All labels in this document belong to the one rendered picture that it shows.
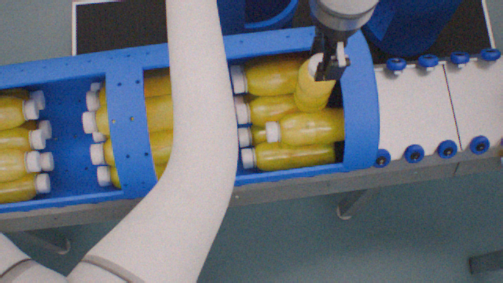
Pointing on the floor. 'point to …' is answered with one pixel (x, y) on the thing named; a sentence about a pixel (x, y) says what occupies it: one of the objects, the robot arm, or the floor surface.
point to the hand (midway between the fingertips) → (323, 58)
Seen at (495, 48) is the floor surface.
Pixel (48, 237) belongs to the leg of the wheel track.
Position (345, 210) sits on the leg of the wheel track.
